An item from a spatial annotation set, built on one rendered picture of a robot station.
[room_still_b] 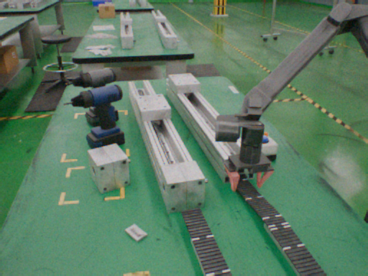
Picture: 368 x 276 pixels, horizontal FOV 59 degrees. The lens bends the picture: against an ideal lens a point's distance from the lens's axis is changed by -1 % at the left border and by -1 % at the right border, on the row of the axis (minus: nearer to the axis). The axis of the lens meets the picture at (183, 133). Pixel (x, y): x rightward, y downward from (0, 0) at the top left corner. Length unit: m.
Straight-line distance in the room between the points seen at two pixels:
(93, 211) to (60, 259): 0.17
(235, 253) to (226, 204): 0.17
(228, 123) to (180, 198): 0.23
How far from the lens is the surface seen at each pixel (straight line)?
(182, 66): 2.67
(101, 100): 1.14
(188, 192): 0.87
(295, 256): 0.78
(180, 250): 0.80
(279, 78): 0.94
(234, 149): 1.08
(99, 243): 0.84
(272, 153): 1.13
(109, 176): 0.97
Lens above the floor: 1.36
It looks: 27 degrees down
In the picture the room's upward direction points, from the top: straight up
